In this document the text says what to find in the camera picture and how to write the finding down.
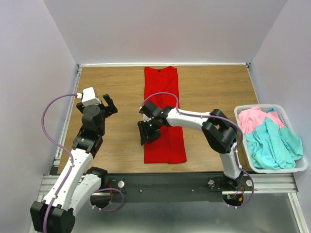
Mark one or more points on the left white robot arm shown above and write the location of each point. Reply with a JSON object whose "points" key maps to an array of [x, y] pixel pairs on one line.
{"points": [[56, 213]]}

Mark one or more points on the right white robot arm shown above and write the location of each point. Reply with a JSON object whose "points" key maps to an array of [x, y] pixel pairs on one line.
{"points": [[219, 131]]}

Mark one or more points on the pink t shirt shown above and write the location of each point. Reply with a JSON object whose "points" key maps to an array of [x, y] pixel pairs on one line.
{"points": [[251, 118]]}

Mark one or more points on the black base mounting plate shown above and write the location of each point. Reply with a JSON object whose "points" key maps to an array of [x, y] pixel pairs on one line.
{"points": [[168, 187]]}

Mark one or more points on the turquoise t shirt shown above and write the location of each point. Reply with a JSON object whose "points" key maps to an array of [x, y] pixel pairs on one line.
{"points": [[271, 147]]}

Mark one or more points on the white plastic laundry basket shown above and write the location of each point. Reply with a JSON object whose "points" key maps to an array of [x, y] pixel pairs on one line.
{"points": [[301, 164]]}

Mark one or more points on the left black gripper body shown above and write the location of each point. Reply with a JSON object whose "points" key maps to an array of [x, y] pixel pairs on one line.
{"points": [[104, 112]]}

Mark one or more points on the aluminium frame rail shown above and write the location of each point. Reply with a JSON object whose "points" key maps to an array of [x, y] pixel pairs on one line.
{"points": [[264, 183]]}

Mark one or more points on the red t shirt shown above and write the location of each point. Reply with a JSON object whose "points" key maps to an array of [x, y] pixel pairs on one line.
{"points": [[161, 87]]}

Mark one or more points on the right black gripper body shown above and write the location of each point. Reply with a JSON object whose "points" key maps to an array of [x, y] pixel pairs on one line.
{"points": [[151, 128]]}

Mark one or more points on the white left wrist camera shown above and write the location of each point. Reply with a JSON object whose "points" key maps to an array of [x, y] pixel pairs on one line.
{"points": [[89, 97]]}

